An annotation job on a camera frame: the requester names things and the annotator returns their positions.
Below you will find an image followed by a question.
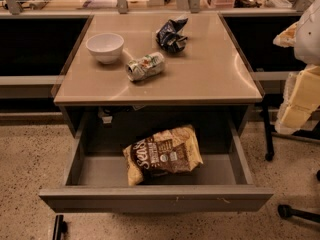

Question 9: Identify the brown chip bag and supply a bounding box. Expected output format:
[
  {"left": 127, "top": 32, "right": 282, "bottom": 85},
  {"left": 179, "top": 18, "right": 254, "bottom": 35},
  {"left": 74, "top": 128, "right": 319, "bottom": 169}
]
[{"left": 123, "top": 125, "right": 203, "bottom": 186}]

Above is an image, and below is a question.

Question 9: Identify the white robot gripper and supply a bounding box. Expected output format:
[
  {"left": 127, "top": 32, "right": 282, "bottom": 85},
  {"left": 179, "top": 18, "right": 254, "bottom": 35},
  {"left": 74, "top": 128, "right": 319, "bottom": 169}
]
[{"left": 273, "top": 0, "right": 320, "bottom": 135}]

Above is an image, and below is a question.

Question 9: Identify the black chair base leg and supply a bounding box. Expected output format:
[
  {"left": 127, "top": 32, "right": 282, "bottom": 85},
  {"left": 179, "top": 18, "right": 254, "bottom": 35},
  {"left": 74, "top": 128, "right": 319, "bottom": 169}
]
[{"left": 277, "top": 204, "right": 320, "bottom": 223}]

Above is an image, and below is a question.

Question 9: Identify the crushed green white can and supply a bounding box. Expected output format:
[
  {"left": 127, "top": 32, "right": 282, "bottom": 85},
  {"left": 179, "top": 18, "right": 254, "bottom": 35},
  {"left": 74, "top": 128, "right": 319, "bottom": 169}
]
[{"left": 125, "top": 52, "right": 165, "bottom": 82}]

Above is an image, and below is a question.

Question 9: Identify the beige counter cabinet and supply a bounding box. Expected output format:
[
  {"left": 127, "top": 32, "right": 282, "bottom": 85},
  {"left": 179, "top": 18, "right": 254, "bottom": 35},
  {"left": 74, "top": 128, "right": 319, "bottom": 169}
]
[{"left": 50, "top": 11, "right": 266, "bottom": 138}]

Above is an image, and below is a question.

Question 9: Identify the crumpled blue chip bag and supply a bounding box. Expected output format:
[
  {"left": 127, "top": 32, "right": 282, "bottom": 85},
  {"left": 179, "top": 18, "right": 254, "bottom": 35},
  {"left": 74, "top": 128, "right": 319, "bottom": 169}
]
[{"left": 156, "top": 16, "right": 188, "bottom": 54}]

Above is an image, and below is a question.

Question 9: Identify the grey open top drawer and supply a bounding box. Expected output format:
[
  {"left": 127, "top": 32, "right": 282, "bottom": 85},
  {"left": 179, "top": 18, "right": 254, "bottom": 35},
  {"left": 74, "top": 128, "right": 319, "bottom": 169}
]
[{"left": 39, "top": 111, "right": 273, "bottom": 213}]

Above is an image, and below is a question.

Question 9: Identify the white ceramic bowl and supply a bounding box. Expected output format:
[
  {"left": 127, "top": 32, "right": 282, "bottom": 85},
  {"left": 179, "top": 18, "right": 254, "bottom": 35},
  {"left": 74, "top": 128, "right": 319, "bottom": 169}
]
[{"left": 86, "top": 33, "right": 124, "bottom": 64}]

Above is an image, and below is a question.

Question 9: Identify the black chair caster leg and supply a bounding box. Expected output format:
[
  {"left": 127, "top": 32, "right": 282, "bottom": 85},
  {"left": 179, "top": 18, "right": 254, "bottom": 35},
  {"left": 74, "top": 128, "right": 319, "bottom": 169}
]
[{"left": 261, "top": 100, "right": 274, "bottom": 161}]

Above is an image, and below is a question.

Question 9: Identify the black object at floor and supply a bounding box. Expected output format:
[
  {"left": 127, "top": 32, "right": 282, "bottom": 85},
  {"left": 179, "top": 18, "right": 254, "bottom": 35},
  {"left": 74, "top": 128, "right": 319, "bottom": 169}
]
[{"left": 52, "top": 215, "right": 68, "bottom": 240}]

